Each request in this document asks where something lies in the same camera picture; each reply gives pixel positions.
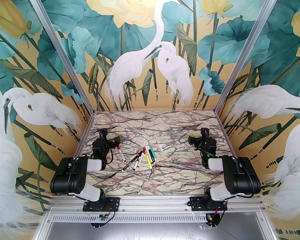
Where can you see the red marker pen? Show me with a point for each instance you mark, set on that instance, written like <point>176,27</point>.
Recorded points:
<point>121,154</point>
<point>144,150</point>

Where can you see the slim black pen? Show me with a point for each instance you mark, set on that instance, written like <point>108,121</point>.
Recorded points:
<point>130,163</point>

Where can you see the black marker pen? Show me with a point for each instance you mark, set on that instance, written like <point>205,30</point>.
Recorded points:
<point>141,153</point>

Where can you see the white pen black print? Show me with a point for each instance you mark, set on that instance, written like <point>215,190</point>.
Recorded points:
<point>150,155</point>

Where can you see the yellow highlighter pen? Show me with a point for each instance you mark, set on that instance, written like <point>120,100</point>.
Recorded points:
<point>149,160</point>

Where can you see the green marker pen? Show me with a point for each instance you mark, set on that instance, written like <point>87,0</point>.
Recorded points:
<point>153,154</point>

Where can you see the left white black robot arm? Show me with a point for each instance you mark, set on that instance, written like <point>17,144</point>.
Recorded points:
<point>68,175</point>

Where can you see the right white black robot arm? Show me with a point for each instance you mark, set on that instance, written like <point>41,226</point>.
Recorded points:
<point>241,174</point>

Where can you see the small green circuit board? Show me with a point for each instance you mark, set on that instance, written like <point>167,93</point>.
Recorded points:
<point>102,217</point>

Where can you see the circuit board yellow connector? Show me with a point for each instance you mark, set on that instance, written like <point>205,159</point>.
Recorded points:
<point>210,217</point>

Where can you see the perforated metal panel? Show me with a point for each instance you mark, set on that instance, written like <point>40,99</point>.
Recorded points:
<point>154,217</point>

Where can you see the grey metal tray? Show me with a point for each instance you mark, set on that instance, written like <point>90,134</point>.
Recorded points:
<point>152,232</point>

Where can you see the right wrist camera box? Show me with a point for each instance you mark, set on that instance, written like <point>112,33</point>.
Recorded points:
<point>205,132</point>

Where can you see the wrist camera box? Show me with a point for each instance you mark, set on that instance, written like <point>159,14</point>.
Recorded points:
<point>103,133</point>
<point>205,132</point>

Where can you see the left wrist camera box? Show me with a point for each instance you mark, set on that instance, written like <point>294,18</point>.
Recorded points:
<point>103,133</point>

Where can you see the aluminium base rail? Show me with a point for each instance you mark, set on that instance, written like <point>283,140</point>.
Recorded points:
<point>154,202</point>

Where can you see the aluminium frame post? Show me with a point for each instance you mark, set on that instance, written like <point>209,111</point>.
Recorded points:
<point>64,56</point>
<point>245,56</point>

